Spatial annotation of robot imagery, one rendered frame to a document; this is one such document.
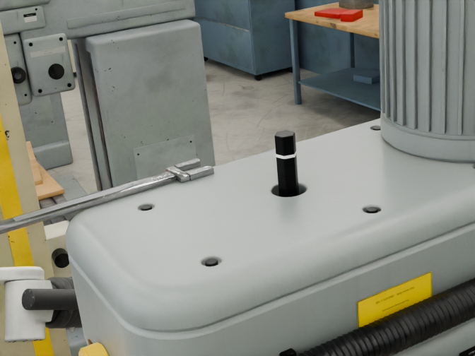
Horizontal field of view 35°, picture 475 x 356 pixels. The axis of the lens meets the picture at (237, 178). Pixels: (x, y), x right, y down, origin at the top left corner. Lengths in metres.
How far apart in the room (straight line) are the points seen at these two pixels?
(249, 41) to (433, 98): 7.37
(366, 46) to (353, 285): 6.96
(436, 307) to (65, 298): 0.72
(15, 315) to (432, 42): 0.81
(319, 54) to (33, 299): 7.23
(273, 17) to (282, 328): 7.60
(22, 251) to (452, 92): 1.98
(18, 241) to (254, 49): 5.84
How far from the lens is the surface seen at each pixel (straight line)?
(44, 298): 1.27
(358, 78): 7.15
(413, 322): 0.73
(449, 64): 0.81
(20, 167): 2.52
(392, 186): 0.78
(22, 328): 1.30
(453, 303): 0.76
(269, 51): 8.26
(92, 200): 0.80
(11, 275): 1.31
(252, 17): 8.09
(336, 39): 8.02
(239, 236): 0.70
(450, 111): 0.82
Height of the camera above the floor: 2.21
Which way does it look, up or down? 23 degrees down
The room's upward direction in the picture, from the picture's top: 6 degrees counter-clockwise
